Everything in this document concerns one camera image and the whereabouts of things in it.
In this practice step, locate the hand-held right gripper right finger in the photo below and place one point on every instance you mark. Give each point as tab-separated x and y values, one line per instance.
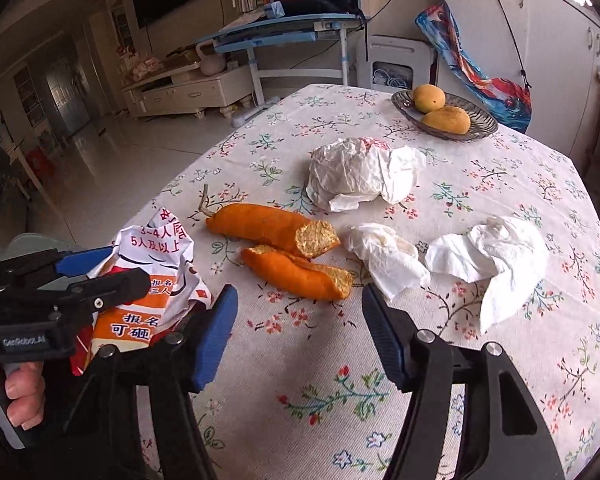
385	345

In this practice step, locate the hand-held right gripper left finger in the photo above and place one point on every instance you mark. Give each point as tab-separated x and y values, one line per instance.
212	340

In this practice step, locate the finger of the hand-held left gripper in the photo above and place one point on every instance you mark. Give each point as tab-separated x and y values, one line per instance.
115	287
85	262

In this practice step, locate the orange red flyer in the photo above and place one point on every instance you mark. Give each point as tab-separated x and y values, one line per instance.
150	250

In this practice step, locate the white tissue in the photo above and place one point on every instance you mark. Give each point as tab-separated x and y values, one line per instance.
500	260
390	260

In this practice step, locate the white plastic bag red print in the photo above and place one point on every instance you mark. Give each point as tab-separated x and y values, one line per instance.
350	170

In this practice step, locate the person's left hand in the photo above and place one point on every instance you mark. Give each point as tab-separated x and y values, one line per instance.
25	395

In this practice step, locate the pale green chair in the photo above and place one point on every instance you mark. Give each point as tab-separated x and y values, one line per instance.
35	242

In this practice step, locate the floral tablecloth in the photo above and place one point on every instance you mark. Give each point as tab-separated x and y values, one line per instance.
480	185

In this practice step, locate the cream TV stand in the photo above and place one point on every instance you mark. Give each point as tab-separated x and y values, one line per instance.
190	90

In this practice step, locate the pink stuffed toy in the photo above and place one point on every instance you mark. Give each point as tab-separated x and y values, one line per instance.
145	67

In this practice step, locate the yellow mango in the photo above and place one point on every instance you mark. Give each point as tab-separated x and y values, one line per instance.
447	120
428	98

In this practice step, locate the pale pink kettlebell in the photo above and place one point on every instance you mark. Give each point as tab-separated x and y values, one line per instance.
211	62

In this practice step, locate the dark fruit bowl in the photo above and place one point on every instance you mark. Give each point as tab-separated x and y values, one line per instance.
475	122

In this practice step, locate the white air purifier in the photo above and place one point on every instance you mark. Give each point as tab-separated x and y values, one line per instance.
395	65

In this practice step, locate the blue study desk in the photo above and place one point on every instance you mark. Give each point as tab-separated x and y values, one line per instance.
280	30

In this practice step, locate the white cabinet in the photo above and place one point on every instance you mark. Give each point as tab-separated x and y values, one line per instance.
555	35

